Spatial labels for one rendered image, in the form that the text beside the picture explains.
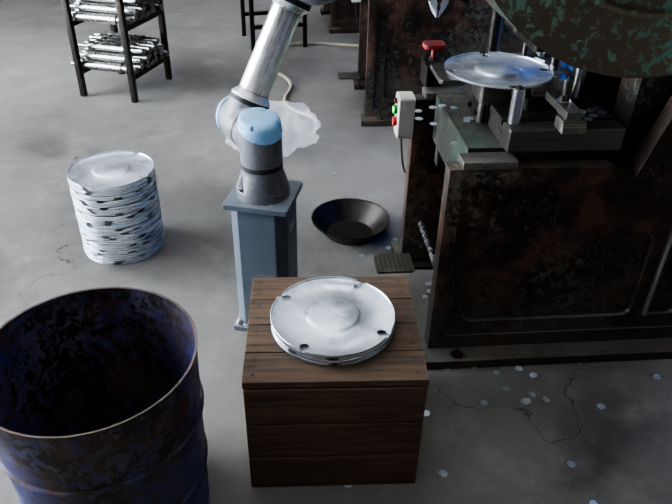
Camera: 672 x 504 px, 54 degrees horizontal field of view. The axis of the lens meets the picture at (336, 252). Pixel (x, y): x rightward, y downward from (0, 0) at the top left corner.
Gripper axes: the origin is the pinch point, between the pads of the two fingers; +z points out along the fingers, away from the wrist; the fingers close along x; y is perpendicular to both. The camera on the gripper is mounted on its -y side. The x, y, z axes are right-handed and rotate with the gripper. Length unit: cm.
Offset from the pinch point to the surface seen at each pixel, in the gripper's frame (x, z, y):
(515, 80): -12.3, 6.5, -41.3
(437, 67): 5.7, 6.7, -29.8
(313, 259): 39, 85, -7
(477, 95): -4.9, 12.9, -34.9
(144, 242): 99, 78, -2
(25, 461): 95, 44, -124
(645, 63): -24, -10, -80
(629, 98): -40, 9, -49
